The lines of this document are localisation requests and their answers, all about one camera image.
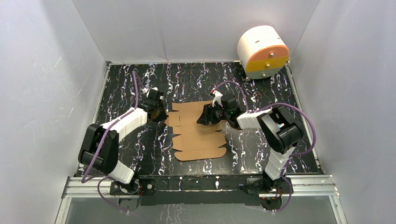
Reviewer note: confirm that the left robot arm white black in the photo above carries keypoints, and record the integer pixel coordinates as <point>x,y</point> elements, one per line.
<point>100,147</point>

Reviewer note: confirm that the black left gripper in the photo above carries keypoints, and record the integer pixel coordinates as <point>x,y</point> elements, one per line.
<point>157,109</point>

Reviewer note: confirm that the brown cardboard box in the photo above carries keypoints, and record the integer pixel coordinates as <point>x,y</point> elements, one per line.
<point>194,141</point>

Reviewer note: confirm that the white cylinder orange yellow face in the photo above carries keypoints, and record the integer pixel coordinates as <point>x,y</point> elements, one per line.
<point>262,52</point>

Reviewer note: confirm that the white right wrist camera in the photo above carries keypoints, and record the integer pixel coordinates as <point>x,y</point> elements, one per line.
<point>216,98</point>

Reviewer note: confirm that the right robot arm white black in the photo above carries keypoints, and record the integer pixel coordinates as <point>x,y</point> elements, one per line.
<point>281,131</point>

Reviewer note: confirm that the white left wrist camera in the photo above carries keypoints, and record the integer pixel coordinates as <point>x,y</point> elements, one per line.
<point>153,94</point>

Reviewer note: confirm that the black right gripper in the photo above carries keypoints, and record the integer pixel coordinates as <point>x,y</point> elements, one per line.
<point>207,115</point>

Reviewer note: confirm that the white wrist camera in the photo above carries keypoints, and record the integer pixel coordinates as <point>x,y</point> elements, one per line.
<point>216,98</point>
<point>153,94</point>

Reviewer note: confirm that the aluminium front rail frame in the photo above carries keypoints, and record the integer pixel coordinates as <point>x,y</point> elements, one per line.
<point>315,200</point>

